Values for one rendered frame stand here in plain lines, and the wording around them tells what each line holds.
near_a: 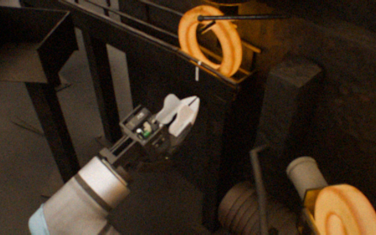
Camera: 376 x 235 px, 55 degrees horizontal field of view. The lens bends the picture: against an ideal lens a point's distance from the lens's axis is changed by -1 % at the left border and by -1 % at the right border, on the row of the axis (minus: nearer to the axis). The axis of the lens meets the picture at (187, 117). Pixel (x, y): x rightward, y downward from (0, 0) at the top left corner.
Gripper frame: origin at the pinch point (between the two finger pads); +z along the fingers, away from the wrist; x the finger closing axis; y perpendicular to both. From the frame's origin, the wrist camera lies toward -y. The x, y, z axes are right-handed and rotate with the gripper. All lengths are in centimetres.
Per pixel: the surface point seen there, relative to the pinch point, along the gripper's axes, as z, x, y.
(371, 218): 0.3, -36.8, 3.5
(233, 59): 16.1, 4.1, -4.6
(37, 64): -14, 57, -12
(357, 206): 0.5, -34.4, 3.5
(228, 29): 18.8, 7.3, 1.0
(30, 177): -45, 73, -66
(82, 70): 9, 123, -84
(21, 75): -19, 55, -10
